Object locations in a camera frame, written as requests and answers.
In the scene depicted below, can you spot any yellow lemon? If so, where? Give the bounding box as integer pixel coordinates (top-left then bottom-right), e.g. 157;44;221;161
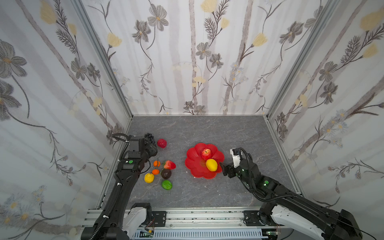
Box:
144;173;155;184
206;159;218;172

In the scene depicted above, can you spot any red apple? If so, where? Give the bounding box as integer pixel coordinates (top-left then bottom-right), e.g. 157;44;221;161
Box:
201;148;212;161

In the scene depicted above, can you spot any red flower-shaped plate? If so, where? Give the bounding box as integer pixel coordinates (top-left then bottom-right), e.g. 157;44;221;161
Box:
185;143;225;179

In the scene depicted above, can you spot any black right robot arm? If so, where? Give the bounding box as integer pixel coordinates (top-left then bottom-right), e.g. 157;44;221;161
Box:
221;160;363;240

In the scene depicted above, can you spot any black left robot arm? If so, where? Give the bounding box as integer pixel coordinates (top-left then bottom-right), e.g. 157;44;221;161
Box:
81;133;158;240

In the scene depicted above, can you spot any dark red wrinkled fruit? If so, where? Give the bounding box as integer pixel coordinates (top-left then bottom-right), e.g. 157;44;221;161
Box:
157;139;167;149

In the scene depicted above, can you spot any black grape bunch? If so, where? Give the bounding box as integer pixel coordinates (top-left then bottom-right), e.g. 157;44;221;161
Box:
144;133;156;145

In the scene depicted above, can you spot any orange tangerine upper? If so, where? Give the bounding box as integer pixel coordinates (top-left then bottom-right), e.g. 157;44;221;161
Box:
154;161;161;168

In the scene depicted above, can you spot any orange tangerine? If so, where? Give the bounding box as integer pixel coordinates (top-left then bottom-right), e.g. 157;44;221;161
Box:
154;161;161;168
152;169;160;175

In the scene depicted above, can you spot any orange tangerine lower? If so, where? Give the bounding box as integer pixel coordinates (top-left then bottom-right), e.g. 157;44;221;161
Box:
152;169;160;175

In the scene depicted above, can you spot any red strawberry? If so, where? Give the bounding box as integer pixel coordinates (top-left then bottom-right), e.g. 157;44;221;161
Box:
164;161;176;170

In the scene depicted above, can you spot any dark brown avocado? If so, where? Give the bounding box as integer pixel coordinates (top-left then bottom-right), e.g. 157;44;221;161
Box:
161;169;172;180

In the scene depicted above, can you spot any green lime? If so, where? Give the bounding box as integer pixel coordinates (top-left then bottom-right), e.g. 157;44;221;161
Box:
161;180;173;190

